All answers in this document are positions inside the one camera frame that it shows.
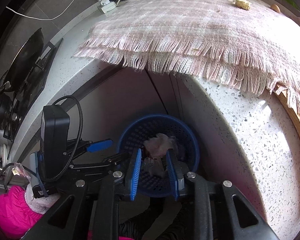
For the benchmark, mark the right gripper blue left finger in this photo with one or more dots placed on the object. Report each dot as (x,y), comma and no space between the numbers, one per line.
(132,174)

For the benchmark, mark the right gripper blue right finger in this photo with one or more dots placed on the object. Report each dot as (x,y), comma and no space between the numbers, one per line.
(175,174)

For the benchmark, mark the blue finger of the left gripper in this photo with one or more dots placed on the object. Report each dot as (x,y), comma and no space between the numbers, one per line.
(99,146)
(105,165)

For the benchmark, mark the ginger piece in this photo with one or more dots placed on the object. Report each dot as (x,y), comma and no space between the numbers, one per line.
(242,4)

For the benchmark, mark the brown egg shell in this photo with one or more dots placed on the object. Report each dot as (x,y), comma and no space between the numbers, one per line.
(275,8)

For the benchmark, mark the clear plastic bag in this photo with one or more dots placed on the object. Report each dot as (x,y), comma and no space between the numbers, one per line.
(155,150)

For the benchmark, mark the blue trash basket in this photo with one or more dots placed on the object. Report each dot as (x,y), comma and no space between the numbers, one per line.
(156,134)

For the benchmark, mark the left hand in glove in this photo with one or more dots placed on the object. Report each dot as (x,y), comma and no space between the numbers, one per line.
(39,205)

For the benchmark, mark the black wok pan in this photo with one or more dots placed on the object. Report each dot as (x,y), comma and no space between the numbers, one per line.
(23,62)

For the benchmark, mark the wooden board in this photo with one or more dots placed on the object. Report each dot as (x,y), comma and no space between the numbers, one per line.
(282,96)

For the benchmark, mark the white power strip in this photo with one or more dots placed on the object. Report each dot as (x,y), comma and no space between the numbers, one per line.
(106,6)

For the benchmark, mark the pink plaid cloth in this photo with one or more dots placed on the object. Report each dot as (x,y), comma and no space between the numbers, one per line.
(250,50)

